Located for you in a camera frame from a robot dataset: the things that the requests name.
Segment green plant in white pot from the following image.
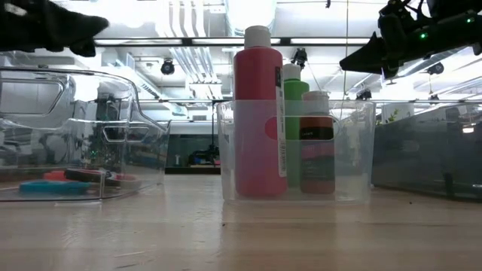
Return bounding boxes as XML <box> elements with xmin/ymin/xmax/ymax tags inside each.
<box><xmin>376</xmin><ymin>102</ymin><xmax>416</xmax><ymax>126</ymax></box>

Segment small brown paint bottle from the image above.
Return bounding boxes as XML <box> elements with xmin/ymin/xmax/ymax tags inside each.
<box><xmin>299</xmin><ymin>90</ymin><xmax>337</xmax><ymax>196</ymax></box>

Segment blue handled scissors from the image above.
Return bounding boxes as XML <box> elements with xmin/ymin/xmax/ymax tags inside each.
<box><xmin>18</xmin><ymin>179</ymin><xmax>92</xmax><ymax>196</ymax></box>

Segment red and black scissors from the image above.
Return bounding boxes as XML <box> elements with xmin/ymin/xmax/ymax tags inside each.
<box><xmin>63</xmin><ymin>167</ymin><xmax>143</xmax><ymax>190</ymax></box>

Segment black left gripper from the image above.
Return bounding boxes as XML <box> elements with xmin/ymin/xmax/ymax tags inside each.
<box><xmin>0</xmin><ymin>0</ymin><xmax>111</xmax><ymax>58</ymax></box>

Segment tall pink paint bottle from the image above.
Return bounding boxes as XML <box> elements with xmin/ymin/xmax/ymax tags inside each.
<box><xmin>233</xmin><ymin>25</ymin><xmax>288</xmax><ymax>200</ymax></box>

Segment black ceiling spotlight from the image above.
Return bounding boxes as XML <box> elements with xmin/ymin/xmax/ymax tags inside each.
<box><xmin>160</xmin><ymin>59</ymin><xmax>176</xmax><ymax>76</ymax></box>
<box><xmin>426</xmin><ymin>61</ymin><xmax>446</xmax><ymax>76</ymax></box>

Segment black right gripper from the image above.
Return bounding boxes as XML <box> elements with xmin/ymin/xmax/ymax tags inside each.
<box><xmin>339</xmin><ymin>0</ymin><xmax>438</xmax><ymax>78</ymax></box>

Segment black overhead camera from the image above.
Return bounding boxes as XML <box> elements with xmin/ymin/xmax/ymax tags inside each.
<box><xmin>290</xmin><ymin>47</ymin><xmax>310</xmax><ymax>71</ymax></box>

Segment green paint bottle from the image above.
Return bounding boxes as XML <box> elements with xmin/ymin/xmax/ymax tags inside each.
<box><xmin>282</xmin><ymin>62</ymin><xmax>311</xmax><ymax>193</ymax></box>

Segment small clear plastic bin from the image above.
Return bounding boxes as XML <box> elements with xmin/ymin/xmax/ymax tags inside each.
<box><xmin>215</xmin><ymin>99</ymin><xmax>378</xmax><ymax>206</ymax></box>

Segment large clear plastic bin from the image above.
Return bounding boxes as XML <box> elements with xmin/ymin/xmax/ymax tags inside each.
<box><xmin>0</xmin><ymin>66</ymin><xmax>172</xmax><ymax>205</ymax></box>

